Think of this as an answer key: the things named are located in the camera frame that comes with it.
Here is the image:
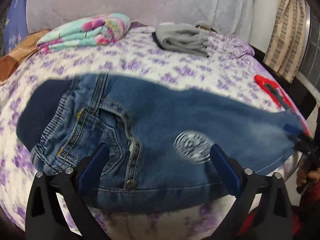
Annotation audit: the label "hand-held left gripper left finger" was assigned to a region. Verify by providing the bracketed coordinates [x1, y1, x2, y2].
[25, 142, 110, 240]

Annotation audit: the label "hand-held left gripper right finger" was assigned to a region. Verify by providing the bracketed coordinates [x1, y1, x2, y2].
[210, 144, 293, 240]

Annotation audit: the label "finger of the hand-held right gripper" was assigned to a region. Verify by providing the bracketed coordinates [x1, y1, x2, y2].
[284, 122, 320, 157]

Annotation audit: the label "blue denim jeans pants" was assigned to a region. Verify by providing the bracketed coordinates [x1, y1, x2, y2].
[16, 72, 304, 212]

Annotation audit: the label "folded grey pants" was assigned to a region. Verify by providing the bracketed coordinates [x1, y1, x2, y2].
[152, 23, 209, 57]

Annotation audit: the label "person's right hand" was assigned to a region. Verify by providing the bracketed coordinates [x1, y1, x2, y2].
[296, 159, 312, 189]

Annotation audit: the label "metal mesh panel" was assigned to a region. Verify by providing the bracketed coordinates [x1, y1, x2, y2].
[296, 15, 320, 87]

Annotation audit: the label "beige grey checked curtain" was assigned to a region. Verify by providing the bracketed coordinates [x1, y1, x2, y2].
[262, 0, 308, 83]

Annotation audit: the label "bed with purple floral sheet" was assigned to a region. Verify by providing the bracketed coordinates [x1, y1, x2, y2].
[0, 25, 310, 240]

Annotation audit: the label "folded floral blanket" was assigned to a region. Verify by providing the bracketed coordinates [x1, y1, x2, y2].
[36, 13, 132, 54]

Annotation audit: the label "orange brown cloth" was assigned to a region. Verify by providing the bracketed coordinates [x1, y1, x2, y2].
[0, 29, 50, 85]

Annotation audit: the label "blue printed carton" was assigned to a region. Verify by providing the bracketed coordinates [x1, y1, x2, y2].
[4, 0, 32, 55]

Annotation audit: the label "white lace cover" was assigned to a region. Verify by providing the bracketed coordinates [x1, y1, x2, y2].
[26, 0, 258, 47]

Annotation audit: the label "dark bed frame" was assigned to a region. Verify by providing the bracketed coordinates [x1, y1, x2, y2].
[250, 44, 318, 122]

